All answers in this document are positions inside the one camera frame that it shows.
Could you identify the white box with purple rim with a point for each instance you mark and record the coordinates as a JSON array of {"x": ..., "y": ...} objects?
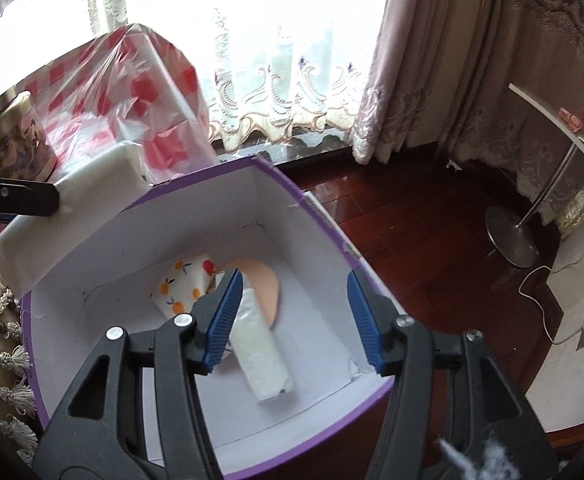
[{"x": 121, "y": 240}]

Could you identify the white lace curtain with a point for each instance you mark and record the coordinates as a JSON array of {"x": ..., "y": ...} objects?
[{"x": 272, "y": 100}]

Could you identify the white side table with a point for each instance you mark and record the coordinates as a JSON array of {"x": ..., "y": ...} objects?
[{"x": 512, "y": 235}]

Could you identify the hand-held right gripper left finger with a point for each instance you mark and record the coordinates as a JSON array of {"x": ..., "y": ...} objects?
[{"x": 224, "y": 320}]

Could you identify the clear jar with gold lid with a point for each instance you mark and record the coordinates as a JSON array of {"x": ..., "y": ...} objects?
[{"x": 16, "y": 145}]

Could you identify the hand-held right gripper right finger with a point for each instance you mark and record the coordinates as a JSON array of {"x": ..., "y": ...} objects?
[{"x": 364, "y": 330}]

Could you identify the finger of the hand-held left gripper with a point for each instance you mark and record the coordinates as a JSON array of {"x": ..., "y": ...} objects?
[{"x": 21, "y": 199}]

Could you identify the pink embroidered curtain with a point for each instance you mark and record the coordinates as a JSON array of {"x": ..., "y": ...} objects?
[{"x": 447, "y": 35}]

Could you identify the small pink item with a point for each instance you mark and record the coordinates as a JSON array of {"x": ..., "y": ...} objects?
[{"x": 571, "y": 119}]

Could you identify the white packet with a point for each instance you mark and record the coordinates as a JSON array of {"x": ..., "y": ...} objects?
[{"x": 259, "y": 355}]

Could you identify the beige round pad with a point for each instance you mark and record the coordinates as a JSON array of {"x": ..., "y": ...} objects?
[{"x": 264, "y": 290}]

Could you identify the orange print cloth roll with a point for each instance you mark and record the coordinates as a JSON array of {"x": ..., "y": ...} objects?
[{"x": 181, "y": 285}]

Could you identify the white foam block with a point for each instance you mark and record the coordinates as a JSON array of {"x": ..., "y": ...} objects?
[{"x": 86, "y": 200}]

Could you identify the red checkered plastic tablecloth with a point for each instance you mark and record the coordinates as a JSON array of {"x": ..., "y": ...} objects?
[{"x": 136, "y": 95}]

